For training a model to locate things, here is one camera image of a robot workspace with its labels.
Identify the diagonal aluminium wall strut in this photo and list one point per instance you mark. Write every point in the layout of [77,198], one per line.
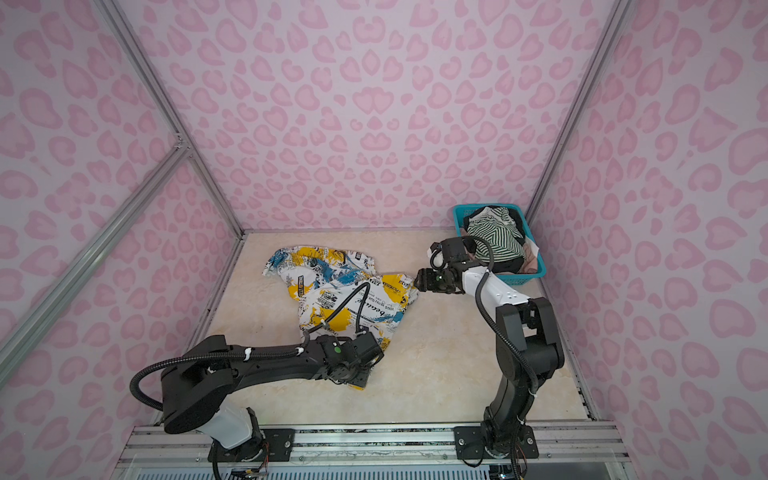
[39,320]

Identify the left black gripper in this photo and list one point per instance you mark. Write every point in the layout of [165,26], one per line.
[365,382]

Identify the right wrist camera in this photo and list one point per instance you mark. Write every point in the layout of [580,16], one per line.
[447,252]

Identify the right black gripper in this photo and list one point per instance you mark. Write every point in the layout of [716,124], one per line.
[421,281]

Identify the green white striped garment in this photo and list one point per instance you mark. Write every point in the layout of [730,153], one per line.
[500,228]

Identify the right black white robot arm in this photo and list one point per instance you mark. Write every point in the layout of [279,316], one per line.
[528,351]

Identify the white yellow blue printed garment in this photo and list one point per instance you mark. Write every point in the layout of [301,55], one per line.
[340,294]

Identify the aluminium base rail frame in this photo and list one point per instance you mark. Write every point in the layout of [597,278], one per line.
[550,450]

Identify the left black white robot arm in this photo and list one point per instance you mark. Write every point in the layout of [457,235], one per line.
[192,391]

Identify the teal plastic laundry basket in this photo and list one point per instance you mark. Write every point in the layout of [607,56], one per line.
[462,211]

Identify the black garment in basket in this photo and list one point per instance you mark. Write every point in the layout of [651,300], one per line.
[482,251]

